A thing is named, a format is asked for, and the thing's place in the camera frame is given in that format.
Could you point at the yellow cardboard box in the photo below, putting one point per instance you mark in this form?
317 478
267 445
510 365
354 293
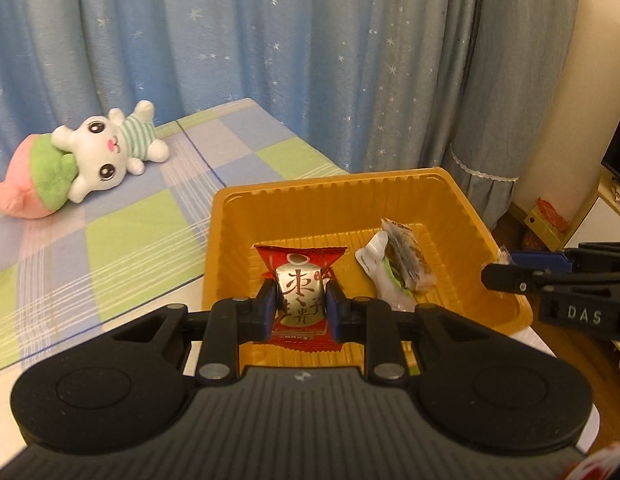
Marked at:
540 237

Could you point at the black television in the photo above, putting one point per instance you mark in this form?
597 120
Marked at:
619 150

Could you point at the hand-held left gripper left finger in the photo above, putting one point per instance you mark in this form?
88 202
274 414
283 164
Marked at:
268 305

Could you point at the grey curtain with lace trim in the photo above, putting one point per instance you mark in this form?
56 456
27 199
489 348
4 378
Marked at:
515 85

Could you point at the white cabinet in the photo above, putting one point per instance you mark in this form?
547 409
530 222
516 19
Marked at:
602 220

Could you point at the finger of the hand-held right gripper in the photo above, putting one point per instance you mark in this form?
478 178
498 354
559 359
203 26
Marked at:
545 260
510 280

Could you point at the large red snack packet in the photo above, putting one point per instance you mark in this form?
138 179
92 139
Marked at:
300 305

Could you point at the plaid tablecloth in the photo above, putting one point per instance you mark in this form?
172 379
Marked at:
120 240

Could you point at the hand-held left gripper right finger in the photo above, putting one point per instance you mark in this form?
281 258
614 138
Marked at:
335 310

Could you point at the brown clear snack packet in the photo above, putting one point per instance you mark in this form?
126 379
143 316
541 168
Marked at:
409 255

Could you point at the white green snack packet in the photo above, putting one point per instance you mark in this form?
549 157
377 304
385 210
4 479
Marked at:
377 255

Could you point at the orange plastic tray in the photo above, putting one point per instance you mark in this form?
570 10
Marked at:
230 240

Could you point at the red white cloth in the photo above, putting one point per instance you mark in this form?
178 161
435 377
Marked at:
600 465

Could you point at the red plastic bag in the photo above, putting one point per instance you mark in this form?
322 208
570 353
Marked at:
550 212

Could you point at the white rabbit plush toy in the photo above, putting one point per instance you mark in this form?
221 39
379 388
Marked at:
95 145

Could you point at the blue star curtain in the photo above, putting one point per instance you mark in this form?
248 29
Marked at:
240 50

